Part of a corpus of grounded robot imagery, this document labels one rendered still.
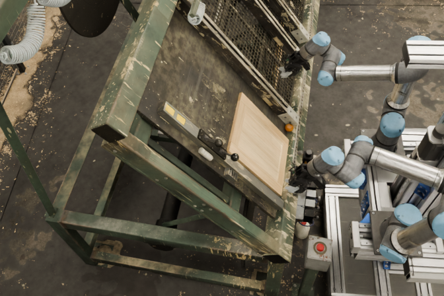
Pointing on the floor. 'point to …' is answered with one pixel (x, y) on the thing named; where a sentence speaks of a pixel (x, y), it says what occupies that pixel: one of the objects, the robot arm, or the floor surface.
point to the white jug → (301, 232)
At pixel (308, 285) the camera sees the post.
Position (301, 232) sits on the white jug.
